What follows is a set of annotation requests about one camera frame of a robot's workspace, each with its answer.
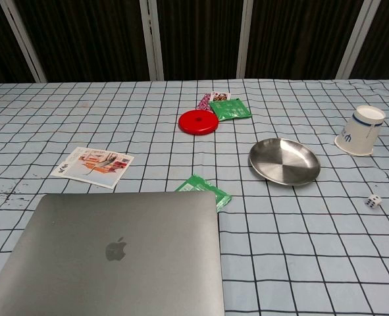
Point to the white paper cup blue print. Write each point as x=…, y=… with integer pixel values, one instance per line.
x=358, y=131

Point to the white die black dots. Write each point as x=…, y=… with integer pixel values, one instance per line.
x=373, y=201

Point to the round metal plate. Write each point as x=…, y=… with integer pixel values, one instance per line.
x=284, y=163

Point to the silver laptop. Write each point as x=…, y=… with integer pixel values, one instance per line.
x=115, y=230

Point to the crumpled green sachet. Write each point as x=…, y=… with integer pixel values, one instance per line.
x=197, y=184

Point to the red round plastic disc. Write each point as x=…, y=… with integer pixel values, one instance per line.
x=194, y=125

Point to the flat green sachet white print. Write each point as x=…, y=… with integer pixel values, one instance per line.
x=230, y=110

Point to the illustrated orange postcard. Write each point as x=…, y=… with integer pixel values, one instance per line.
x=95, y=166

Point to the light blue checkered tablecloth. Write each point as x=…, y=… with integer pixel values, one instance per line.
x=296, y=247

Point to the white screen frame post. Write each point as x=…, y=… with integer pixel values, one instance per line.
x=151, y=39
x=23, y=39
x=245, y=39
x=353, y=39

